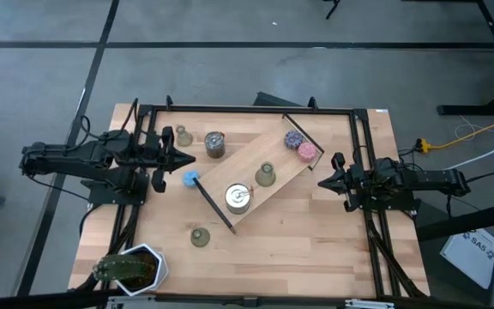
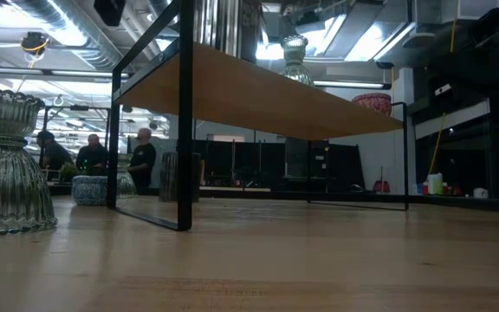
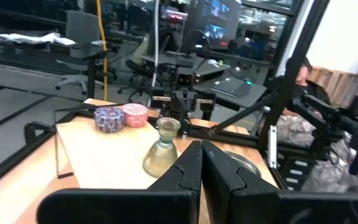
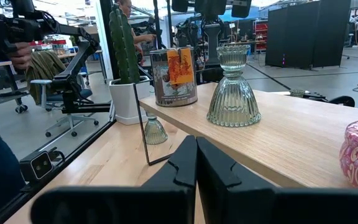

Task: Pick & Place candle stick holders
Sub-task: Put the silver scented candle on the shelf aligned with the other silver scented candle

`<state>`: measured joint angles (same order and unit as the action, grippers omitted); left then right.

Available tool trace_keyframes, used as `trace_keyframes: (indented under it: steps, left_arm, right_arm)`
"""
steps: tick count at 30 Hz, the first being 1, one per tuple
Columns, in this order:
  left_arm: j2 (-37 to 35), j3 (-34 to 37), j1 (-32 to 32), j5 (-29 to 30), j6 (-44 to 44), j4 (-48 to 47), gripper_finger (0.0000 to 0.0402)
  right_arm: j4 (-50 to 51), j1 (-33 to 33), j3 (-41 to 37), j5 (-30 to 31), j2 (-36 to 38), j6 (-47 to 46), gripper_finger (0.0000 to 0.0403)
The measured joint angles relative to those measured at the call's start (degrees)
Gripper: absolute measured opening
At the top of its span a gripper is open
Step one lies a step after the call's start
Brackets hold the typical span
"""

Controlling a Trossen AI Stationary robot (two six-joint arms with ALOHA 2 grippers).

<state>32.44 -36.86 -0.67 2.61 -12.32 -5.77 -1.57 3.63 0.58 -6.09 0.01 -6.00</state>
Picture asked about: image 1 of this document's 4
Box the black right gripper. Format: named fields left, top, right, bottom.
left=317, top=152, right=375, bottom=213

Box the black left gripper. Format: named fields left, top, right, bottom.
left=143, top=125, right=196, bottom=193

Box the blue patterned candle holder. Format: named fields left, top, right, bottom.
left=182, top=170, right=201, bottom=189

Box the silver lidded tin candle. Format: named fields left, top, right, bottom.
left=224, top=183, right=255, bottom=215
left=203, top=130, right=226, bottom=160

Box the pink patterned candle holder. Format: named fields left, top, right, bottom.
left=297, top=142, right=319, bottom=163

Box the purple patterned candle holder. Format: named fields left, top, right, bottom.
left=283, top=130, right=304, bottom=150

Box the wooden shelf with black legs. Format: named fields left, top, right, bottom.
left=192, top=112, right=326, bottom=235

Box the black panel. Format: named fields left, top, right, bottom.
left=253, top=91, right=306, bottom=108

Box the white hexagonal plant pot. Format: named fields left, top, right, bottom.
left=116, top=243, right=170, bottom=298

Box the green cactus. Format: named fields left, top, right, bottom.
left=92, top=252, right=156, bottom=282

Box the black diagonal bar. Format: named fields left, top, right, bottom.
left=416, top=197, right=494, bottom=241

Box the white printed cardboard box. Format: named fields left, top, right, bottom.
left=439, top=227, right=494, bottom=289

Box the black stand leg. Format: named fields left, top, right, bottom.
left=324, top=0, right=342, bottom=21

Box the black horizontal beam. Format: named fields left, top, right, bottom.
left=0, top=288, right=494, bottom=309

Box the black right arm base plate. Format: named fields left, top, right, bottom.
left=355, top=176, right=418, bottom=211

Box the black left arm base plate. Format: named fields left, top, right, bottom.
left=87, top=171, right=150, bottom=206

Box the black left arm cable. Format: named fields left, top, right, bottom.
left=78, top=99, right=140, bottom=142

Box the silver metal bracket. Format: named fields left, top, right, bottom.
left=344, top=299, right=396, bottom=309

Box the yellow power cable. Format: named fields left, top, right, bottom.
left=416, top=110, right=494, bottom=155

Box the white floor cable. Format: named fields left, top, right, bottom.
left=442, top=135, right=494, bottom=173

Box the black table leg frame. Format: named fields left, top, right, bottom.
left=437, top=0, right=494, bottom=116

